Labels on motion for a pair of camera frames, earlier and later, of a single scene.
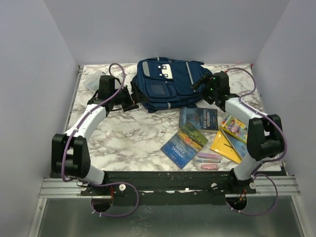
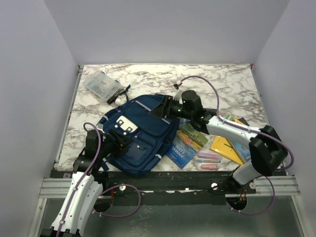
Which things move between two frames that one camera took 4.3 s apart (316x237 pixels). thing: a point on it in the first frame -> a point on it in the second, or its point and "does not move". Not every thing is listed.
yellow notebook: (220, 145) does not move
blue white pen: (206, 161) does not move
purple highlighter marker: (210, 155) does not move
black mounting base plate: (171, 188) does not move
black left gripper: (130, 99) -> (123, 141)
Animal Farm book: (184, 144) does not move
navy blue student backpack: (167, 82) -> (152, 137)
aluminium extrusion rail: (59, 188) does not move
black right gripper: (199, 83) -> (165, 108)
